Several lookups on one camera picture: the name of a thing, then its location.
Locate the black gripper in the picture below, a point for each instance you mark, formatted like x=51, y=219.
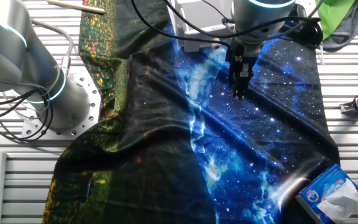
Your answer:
x=244, y=51

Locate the white plastic drawer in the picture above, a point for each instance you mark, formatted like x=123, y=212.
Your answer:
x=204, y=47

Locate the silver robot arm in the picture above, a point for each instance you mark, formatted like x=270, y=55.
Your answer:
x=8, y=53

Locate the thin white stick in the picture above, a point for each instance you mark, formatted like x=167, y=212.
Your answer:
x=321, y=53

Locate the galaxy and meadow print cloth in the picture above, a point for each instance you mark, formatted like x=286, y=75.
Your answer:
x=166, y=124

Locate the green cloth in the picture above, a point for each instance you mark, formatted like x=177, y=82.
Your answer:
x=331, y=15

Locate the grey cloth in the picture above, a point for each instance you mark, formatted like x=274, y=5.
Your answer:
x=350, y=31

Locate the blue tissue pack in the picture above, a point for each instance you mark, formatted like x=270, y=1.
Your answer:
x=315, y=193

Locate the wooden stick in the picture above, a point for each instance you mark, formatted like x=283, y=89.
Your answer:
x=82, y=7

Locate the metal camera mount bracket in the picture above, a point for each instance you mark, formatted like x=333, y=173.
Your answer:
x=348, y=110

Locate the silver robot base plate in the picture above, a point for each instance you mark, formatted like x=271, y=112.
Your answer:
x=85, y=93

